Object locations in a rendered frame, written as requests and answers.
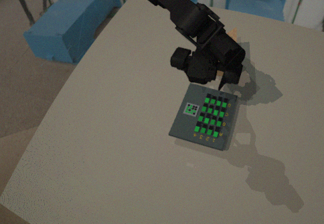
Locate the dark grey switch panel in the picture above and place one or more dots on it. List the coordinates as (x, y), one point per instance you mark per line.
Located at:
(204, 117)

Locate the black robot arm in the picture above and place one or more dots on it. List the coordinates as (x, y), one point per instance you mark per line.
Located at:
(193, 20)

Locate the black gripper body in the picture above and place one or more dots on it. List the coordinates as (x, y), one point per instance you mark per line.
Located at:
(181, 58)

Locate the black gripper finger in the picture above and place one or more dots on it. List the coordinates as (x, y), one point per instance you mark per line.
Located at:
(184, 69)
(222, 83)

